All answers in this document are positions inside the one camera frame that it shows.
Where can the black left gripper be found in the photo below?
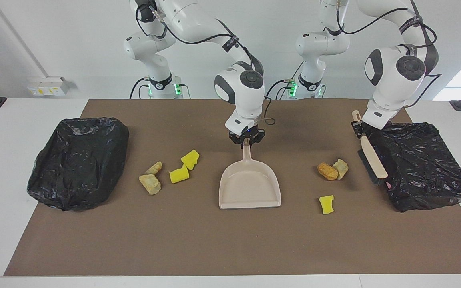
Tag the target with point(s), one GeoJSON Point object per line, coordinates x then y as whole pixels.
{"type": "Point", "coordinates": [361, 130]}

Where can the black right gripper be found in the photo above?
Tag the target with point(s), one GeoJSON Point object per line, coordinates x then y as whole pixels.
{"type": "Point", "coordinates": [250, 132]}

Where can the beige hand brush black bristles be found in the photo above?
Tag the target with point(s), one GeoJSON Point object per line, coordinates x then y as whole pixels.
{"type": "Point", "coordinates": [374, 160]}

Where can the beige plastic dustpan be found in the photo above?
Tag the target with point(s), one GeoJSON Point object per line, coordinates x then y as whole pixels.
{"type": "Point", "coordinates": [248, 188]}

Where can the brown bread-shaped sponge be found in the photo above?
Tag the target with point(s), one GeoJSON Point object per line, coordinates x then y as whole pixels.
{"type": "Point", "coordinates": [328, 172]}

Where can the yellow sponge piece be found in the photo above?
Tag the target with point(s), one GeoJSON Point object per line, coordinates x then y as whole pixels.
{"type": "Point", "coordinates": [326, 204]}
{"type": "Point", "coordinates": [190, 159]}
{"type": "Point", "coordinates": [179, 176]}

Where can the small beige sponge chunk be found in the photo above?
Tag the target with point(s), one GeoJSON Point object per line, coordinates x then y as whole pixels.
{"type": "Point", "coordinates": [155, 168]}

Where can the large beige sponge chunk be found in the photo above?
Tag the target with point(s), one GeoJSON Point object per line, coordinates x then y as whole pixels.
{"type": "Point", "coordinates": [150, 184]}

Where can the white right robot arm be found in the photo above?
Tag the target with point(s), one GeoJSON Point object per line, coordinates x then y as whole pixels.
{"type": "Point", "coordinates": [198, 20]}

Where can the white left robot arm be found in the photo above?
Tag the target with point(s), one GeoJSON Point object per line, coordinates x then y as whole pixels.
{"type": "Point", "coordinates": [394, 72]}

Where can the black bag bin pink spot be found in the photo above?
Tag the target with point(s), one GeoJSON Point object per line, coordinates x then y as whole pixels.
{"type": "Point", "coordinates": [426, 172]}

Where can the black bag lined bin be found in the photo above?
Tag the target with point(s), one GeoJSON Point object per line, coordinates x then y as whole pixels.
{"type": "Point", "coordinates": [78, 168]}

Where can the brown table mat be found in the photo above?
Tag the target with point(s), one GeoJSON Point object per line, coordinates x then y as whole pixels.
{"type": "Point", "coordinates": [214, 240]}

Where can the white wall socket box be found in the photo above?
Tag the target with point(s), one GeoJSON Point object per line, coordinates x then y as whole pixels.
{"type": "Point", "coordinates": [46, 90]}

